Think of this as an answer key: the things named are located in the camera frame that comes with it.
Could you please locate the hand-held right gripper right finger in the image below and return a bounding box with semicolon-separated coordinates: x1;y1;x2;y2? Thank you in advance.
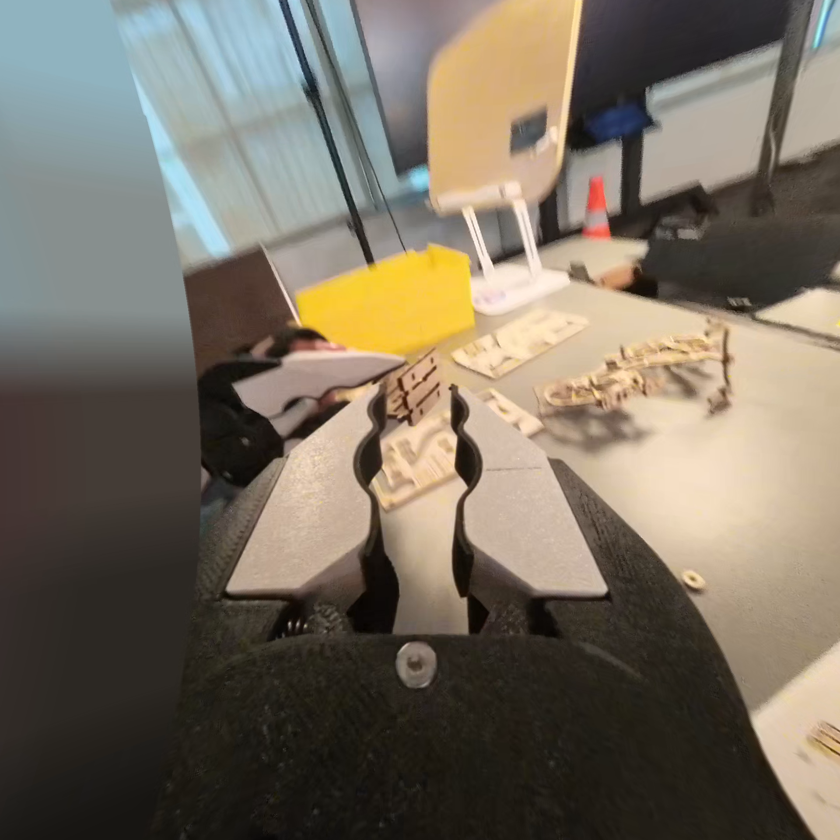
449;384;610;636

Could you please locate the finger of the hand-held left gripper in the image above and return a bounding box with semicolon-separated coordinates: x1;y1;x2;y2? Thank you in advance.
266;392;349;439
231;350;408;422

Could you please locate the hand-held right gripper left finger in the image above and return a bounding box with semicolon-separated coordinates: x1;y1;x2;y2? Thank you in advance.
225;384;401;634

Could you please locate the brown slotted wooden model block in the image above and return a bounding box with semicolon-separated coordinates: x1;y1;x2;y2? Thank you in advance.
382;348;445;429

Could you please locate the wooden parts sheet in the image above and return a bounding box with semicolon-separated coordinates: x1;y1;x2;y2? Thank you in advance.
369;387;547;513
451;308;591;381

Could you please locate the assembled wooden model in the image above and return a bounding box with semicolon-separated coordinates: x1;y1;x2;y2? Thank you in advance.
534;318;737;422

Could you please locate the yellow plastic bin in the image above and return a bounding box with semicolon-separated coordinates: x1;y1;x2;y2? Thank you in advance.
294;243;477;376

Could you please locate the white stand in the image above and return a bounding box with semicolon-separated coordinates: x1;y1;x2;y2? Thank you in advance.
458;189;572;317

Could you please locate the black tripod pole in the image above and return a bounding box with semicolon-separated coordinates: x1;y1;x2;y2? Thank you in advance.
278;0;409;271

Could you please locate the orange traffic cone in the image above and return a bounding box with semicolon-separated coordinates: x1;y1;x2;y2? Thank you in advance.
580;175;615;241

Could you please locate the beige board on stand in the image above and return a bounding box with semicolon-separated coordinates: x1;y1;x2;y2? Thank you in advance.
425;0;585;219

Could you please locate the black bag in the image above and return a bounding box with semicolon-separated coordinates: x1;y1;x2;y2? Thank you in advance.
648;184;718;240

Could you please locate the instruction booklet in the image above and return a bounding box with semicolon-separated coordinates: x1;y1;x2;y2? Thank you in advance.
751;646;840;840

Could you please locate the large black screen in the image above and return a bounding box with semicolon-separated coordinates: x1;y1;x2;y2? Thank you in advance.
353;0;795;178

